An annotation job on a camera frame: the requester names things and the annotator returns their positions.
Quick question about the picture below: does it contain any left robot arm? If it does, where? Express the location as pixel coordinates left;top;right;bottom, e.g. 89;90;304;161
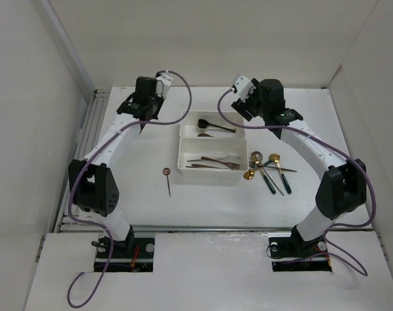
68;73;173;257

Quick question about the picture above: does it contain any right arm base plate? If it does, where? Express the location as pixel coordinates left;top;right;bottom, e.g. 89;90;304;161
267;236;332;272

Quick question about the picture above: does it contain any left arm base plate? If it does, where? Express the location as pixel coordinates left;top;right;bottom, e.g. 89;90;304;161
91;236;155;273

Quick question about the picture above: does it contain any aluminium rail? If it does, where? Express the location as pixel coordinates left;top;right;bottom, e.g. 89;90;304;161
51;89;111;233
132;225;291;233

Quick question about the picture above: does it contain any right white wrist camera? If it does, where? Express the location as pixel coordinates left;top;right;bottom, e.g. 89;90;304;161
232;74;256;102

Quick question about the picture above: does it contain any silver thin fork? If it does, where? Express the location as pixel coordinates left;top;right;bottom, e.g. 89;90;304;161
187;155;241;163

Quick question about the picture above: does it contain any silver knife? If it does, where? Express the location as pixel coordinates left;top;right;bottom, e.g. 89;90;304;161
264;167;284;196

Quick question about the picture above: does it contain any purple cable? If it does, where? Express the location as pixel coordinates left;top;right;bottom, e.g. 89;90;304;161
217;87;377;277
67;69;193;308

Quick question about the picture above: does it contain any copper spoon thin handle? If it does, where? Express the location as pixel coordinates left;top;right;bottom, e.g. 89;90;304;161
163;167;171;197

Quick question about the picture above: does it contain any rose gold fork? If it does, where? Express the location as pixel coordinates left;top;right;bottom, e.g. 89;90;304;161
190;164;229;170

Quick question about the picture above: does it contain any wooden brown fork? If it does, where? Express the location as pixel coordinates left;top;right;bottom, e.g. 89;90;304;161
200;156;227;162

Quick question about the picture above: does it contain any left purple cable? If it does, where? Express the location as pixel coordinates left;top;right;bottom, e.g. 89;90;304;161
67;69;193;308

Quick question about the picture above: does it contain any gold spoon low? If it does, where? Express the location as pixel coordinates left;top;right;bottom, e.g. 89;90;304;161
243;169;256;180

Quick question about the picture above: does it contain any green-handled fork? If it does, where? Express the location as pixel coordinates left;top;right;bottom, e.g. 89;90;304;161
249;161;276;194

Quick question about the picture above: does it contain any aluminium rail front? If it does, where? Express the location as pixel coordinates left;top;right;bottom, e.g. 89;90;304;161
132;225;291;233

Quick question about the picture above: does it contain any white container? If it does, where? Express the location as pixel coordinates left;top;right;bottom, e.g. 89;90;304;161
178;137;248;172
179;110;246;139

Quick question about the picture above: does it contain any dark chopstick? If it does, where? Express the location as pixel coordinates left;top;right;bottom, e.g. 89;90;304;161
264;165;297;172

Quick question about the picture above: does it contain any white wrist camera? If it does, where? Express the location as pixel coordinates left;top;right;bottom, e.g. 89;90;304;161
232;74;256;102
156;73;174;98

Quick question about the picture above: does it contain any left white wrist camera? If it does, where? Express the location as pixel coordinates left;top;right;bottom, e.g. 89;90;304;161
156;73;174;98

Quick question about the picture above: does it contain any gold spoon green handle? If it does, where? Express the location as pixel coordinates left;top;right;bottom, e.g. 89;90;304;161
269;154;292;194

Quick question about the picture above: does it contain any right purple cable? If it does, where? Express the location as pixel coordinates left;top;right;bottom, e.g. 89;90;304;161
217;87;377;277

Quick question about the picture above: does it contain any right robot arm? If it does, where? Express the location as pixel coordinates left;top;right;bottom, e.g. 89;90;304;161
232;75;366;255

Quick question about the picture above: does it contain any black ladle spoon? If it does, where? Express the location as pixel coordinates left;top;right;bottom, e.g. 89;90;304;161
197;119;236;133

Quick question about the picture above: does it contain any aluminium rail left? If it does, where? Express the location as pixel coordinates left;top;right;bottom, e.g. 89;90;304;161
51;89;111;233

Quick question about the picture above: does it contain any white near container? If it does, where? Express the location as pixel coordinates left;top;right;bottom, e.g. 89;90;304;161
178;137;248;172

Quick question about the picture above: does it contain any white far container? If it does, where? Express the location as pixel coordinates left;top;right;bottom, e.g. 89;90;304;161
179;110;246;139

